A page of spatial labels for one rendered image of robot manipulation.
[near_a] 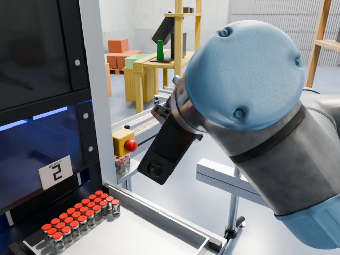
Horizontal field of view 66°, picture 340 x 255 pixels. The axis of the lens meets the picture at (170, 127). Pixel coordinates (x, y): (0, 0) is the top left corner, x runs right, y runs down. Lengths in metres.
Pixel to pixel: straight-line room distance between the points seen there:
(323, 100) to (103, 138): 0.60
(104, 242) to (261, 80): 0.60
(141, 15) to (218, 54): 9.05
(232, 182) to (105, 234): 0.97
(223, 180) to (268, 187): 1.35
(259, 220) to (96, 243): 1.57
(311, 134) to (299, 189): 0.04
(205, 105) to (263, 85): 0.04
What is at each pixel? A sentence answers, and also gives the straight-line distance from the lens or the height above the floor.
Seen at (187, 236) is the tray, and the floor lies 0.89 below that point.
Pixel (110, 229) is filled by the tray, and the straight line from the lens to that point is 0.73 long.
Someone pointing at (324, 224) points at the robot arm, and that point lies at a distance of 0.24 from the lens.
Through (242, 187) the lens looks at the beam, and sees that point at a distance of 1.54.
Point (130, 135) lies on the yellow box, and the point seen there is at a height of 1.02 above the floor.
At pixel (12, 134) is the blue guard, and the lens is 0.65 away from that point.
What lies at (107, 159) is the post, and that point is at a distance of 0.83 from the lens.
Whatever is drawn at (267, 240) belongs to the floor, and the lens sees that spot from 2.00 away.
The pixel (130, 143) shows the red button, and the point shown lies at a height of 1.01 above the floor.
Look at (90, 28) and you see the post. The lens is 0.72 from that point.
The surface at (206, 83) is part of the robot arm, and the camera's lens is 0.17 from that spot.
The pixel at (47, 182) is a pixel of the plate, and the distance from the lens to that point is 0.73.
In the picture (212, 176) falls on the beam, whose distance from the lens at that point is 1.60.
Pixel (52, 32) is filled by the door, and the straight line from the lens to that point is 0.67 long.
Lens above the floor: 1.39
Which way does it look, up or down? 24 degrees down
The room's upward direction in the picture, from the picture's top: straight up
